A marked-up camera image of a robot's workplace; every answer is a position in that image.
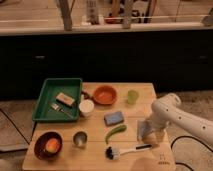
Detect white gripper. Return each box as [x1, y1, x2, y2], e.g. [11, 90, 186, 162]
[144, 113, 168, 145]

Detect light blue towel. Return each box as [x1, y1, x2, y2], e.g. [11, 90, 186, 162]
[137, 120, 150, 141]

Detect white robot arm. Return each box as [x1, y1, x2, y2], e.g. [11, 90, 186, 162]
[148, 93, 213, 146]

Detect green plastic cup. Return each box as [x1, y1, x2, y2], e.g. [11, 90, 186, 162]
[127, 90, 139, 105]

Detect small metal cup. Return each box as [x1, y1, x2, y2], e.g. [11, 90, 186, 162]
[73, 131, 87, 148]

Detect white cup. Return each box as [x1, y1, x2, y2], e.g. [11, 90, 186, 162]
[79, 99, 94, 117]

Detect green chili pepper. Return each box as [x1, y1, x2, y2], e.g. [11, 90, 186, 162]
[105, 124, 127, 144]

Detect blue sponge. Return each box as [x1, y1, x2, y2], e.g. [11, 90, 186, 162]
[104, 111, 124, 126]

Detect orange bowl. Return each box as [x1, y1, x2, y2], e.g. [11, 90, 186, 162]
[93, 85, 117, 105]

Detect orange fruit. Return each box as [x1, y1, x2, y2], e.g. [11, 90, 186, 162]
[45, 138, 60, 153]

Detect tan sponge block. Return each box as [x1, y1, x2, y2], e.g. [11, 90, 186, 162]
[56, 93, 75, 107]

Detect green plastic tray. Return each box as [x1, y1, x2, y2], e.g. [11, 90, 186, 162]
[32, 78, 82, 122]

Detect silver fork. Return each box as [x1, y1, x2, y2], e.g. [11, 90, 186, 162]
[51, 103, 72, 118]

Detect dark red bowl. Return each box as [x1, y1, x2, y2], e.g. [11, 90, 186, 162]
[34, 132, 62, 160]

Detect black cable right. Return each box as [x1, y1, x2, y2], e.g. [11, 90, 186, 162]
[170, 134, 213, 171]

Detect black cable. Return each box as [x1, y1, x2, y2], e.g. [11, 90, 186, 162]
[170, 134, 213, 171]
[0, 108, 38, 145]

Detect white handled dish brush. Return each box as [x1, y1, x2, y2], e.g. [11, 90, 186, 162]
[105, 144, 152, 160]

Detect black cable left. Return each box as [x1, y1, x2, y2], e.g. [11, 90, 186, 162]
[0, 108, 38, 145]

